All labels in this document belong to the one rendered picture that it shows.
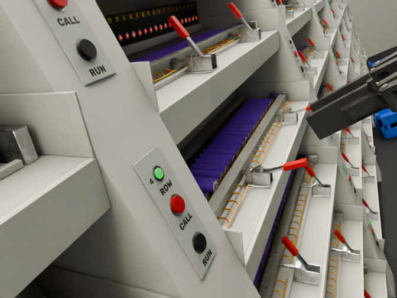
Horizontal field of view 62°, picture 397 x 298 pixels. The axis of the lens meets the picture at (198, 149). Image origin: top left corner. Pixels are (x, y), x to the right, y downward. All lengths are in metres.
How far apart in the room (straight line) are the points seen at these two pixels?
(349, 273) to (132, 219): 0.71
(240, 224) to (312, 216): 0.34
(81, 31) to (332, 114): 0.25
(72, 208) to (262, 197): 0.32
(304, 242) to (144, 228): 0.47
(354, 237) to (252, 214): 0.58
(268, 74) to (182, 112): 0.57
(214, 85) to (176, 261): 0.25
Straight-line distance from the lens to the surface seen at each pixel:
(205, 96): 0.43
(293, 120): 0.76
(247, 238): 0.43
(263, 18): 0.89
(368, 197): 1.52
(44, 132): 0.28
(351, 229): 1.04
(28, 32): 0.27
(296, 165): 0.50
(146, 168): 0.29
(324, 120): 0.37
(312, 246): 0.70
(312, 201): 0.82
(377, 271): 1.19
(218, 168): 0.55
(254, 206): 0.48
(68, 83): 0.27
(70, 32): 0.29
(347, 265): 0.93
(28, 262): 0.23
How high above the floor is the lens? 0.90
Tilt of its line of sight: 13 degrees down
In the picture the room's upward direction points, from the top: 28 degrees counter-clockwise
